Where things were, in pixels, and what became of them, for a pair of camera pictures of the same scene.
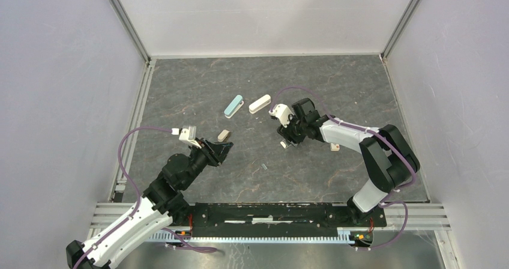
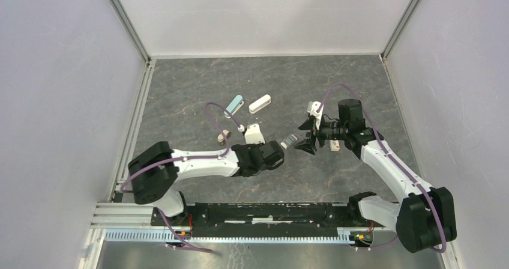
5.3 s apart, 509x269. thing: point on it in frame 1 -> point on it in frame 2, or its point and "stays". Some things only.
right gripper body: [295, 132] -> [315, 132]
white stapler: [259, 104] stays
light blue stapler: [234, 106] stays
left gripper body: [209, 157] -> [271, 166]
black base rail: [262, 220] stays
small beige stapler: [222, 135] stays
